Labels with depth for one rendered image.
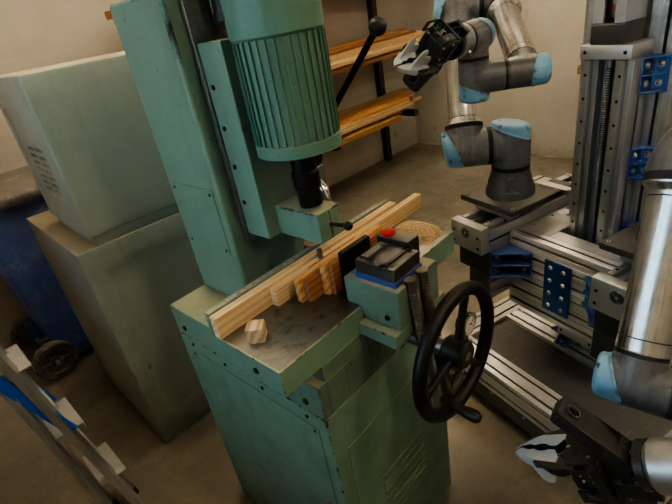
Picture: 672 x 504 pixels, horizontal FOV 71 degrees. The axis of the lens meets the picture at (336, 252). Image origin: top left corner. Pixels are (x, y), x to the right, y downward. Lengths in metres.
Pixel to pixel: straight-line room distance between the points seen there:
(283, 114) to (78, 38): 2.37
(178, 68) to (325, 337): 0.60
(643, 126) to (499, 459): 1.13
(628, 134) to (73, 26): 2.73
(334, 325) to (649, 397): 0.52
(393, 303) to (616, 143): 0.79
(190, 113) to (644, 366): 0.93
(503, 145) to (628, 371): 0.85
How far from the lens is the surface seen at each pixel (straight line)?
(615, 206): 1.50
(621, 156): 1.45
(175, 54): 1.04
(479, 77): 1.28
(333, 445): 1.07
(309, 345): 0.89
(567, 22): 4.23
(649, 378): 0.86
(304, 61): 0.88
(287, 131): 0.89
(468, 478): 1.78
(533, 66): 1.30
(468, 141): 1.51
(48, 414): 1.53
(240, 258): 1.16
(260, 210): 1.05
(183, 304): 1.34
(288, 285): 1.01
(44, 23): 3.14
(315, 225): 0.99
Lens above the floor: 1.45
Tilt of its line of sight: 28 degrees down
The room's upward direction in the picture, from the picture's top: 10 degrees counter-clockwise
